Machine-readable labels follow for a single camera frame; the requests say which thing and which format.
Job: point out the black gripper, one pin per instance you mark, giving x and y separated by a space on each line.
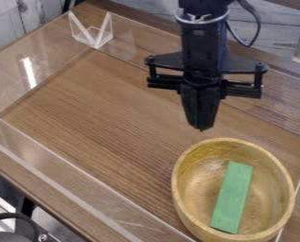
206 67

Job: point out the green rectangular block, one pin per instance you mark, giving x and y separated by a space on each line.
233 191

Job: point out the brown wooden bowl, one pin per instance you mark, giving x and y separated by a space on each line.
198 173

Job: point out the clear acrylic tray wall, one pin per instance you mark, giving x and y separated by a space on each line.
90 138

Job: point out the clear acrylic corner bracket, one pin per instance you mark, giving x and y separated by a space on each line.
92 36

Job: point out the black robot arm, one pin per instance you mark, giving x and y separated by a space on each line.
209 9

